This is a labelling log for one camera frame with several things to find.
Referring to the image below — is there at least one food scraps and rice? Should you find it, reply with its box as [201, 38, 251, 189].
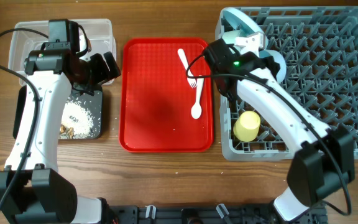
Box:
[60, 99, 101, 139]

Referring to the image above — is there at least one grey dishwasher rack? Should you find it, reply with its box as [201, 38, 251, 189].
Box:
[214, 6, 358, 162]

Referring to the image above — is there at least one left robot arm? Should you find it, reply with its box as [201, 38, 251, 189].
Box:
[0, 19, 121, 223]

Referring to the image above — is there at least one small light blue bowl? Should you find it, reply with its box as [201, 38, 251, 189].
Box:
[259, 49, 287, 83]

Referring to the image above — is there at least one red serving tray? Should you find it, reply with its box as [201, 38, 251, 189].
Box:
[119, 37, 214, 153]

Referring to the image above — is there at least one black waste tray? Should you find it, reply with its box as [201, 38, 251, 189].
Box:
[12, 83, 104, 140]

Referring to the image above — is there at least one large light blue plate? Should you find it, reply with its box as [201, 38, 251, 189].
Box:
[221, 7, 264, 37]

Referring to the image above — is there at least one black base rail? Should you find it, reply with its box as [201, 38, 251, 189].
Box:
[107, 203, 328, 224]

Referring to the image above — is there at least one yellow plastic cup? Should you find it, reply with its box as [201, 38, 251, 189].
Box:
[233, 111, 260, 142]

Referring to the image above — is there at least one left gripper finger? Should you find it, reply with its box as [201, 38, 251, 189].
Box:
[90, 54, 109, 84]
[104, 52, 121, 78]

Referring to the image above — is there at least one white plastic spoon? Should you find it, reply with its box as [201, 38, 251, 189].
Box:
[191, 78, 204, 119]

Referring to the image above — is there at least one clear plastic bin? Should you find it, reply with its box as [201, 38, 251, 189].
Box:
[8, 19, 116, 76]

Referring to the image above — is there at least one green bowl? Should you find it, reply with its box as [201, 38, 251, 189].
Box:
[222, 30, 246, 44]

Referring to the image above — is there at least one white plastic fork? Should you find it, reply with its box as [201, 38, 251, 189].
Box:
[177, 49, 197, 88]

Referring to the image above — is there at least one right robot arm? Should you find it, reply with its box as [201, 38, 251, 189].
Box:
[201, 39, 355, 223]

